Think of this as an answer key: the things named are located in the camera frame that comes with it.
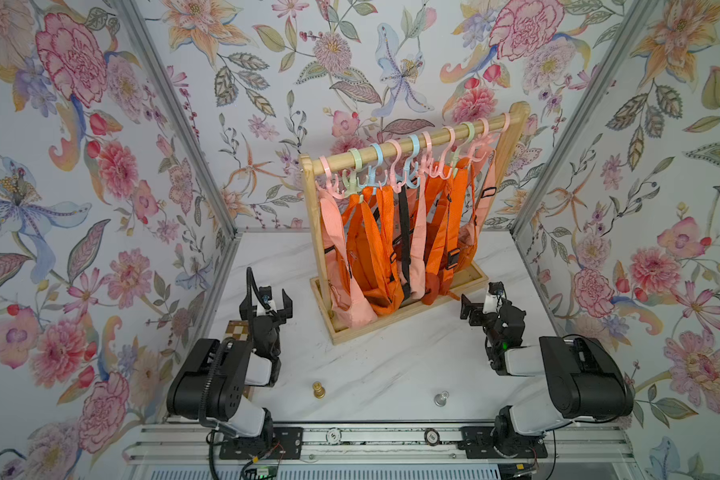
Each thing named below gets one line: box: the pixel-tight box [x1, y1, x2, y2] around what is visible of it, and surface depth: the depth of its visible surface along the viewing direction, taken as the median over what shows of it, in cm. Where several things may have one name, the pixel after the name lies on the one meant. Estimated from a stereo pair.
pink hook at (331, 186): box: [315, 156, 345, 200], surface depth 63 cm
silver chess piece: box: [434, 390, 450, 407], surface depth 81 cm
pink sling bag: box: [315, 187, 377, 329], surface depth 74 cm
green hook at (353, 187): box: [342, 147, 363, 198], surface depth 66 cm
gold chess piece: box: [312, 381, 326, 399], surface depth 83 cm
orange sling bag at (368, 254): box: [337, 186, 404, 316], surface depth 74 cm
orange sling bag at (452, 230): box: [421, 158, 478, 305], surface depth 82 cm
